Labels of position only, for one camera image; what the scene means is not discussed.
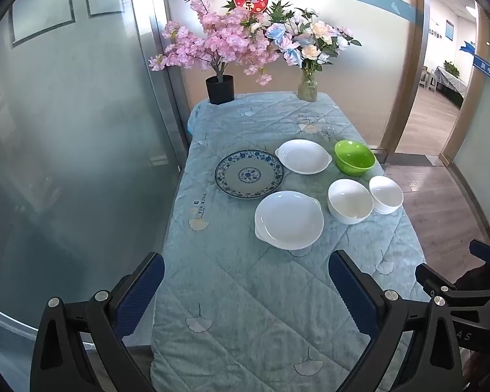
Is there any black flower pot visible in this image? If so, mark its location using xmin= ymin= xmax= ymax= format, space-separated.
xmin=205 ymin=74 xmax=235 ymax=105

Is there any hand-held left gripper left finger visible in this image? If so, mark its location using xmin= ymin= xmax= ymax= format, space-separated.
xmin=30 ymin=252 xmax=166 ymax=392

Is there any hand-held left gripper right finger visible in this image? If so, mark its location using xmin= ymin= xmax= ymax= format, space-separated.
xmin=328 ymin=249 xmax=464 ymax=392

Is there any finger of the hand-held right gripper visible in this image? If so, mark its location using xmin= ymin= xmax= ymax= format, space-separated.
xmin=469 ymin=239 xmax=490 ymax=267
xmin=415 ymin=263 xmax=459 ymax=295

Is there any white stool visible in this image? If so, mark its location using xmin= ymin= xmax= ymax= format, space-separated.
xmin=418 ymin=66 xmax=435 ymax=90

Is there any wooden door frame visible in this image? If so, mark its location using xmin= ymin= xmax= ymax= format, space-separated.
xmin=382 ymin=0 xmax=431 ymax=154

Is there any small white bowl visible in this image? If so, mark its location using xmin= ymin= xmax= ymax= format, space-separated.
xmin=368 ymin=175 xmax=404 ymax=215

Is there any glass vase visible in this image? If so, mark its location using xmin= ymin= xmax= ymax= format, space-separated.
xmin=297 ymin=69 xmax=319 ymax=102

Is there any pink artificial blossom tree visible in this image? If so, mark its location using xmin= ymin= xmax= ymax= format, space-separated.
xmin=148 ymin=0 xmax=280 ymax=86

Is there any blue and white patterned plate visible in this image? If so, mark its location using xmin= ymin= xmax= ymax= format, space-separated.
xmin=214 ymin=150 xmax=285 ymax=199

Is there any red round hanging ornament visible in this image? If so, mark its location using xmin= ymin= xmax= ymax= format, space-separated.
xmin=233 ymin=0 xmax=269 ymax=14

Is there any cloth-covered background table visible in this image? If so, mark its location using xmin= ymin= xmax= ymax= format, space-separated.
xmin=435 ymin=66 xmax=472 ymax=109

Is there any person's dark clothing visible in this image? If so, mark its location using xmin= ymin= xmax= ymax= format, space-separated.
xmin=453 ymin=262 xmax=490 ymax=291

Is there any large white bowl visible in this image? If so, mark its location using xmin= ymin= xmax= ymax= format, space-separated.
xmin=327 ymin=178 xmax=373 ymax=225

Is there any light blue quilted blanket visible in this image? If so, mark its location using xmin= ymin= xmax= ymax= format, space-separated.
xmin=150 ymin=91 xmax=431 ymax=392

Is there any pastel flower bouquet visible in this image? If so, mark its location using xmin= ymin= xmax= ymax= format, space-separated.
xmin=265 ymin=8 xmax=362 ymax=70

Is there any green bowl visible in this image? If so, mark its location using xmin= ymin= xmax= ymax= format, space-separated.
xmin=334 ymin=139 xmax=376 ymax=176

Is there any white plate with handles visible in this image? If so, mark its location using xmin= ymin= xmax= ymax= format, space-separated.
xmin=254 ymin=190 xmax=324 ymax=251
xmin=274 ymin=139 xmax=333 ymax=175

